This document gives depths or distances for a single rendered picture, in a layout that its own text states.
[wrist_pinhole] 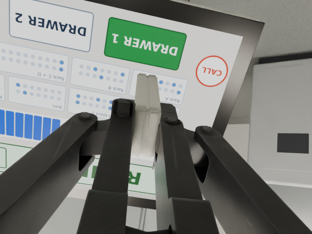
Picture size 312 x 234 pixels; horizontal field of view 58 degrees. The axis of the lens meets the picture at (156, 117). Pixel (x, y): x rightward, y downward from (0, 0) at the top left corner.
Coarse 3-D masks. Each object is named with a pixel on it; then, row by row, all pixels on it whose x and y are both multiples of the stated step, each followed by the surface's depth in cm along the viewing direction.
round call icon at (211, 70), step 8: (200, 56) 35; (208, 56) 35; (216, 56) 35; (224, 56) 35; (200, 64) 35; (208, 64) 35; (216, 64) 35; (224, 64) 35; (200, 72) 36; (208, 72) 36; (216, 72) 36; (224, 72) 36; (192, 80) 36; (200, 80) 36; (208, 80) 36; (216, 80) 36; (224, 80) 36; (216, 88) 36
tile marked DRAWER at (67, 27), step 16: (16, 0) 31; (32, 0) 31; (16, 16) 32; (32, 16) 32; (48, 16) 32; (64, 16) 32; (80, 16) 32; (16, 32) 33; (32, 32) 33; (48, 32) 33; (64, 32) 33; (80, 32) 33; (80, 48) 34
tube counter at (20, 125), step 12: (0, 108) 37; (0, 120) 37; (12, 120) 38; (24, 120) 38; (36, 120) 38; (48, 120) 38; (60, 120) 38; (0, 132) 38; (12, 132) 38; (24, 132) 38; (36, 132) 38; (48, 132) 38
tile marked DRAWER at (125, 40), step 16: (112, 16) 32; (112, 32) 33; (128, 32) 33; (144, 32) 33; (160, 32) 33; (176, 32) 33; (112, 48) 34; (128, 48) 34; (144, 48) 34; (160, 48) 34; (176, 48) 34; (144, 64) 35; (160, 64) 35; (176, 64) 35
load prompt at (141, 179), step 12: (0, 144) 39; (12, 144) 39; (0, 156) 40; (12, 156) 40; (0, 168) 41; (96, 168) 41; (132, 168) 42; (144, 168) 42; (84, 180) 42; (132, 180) 43; (144, 180) 43; (144, 192) 44
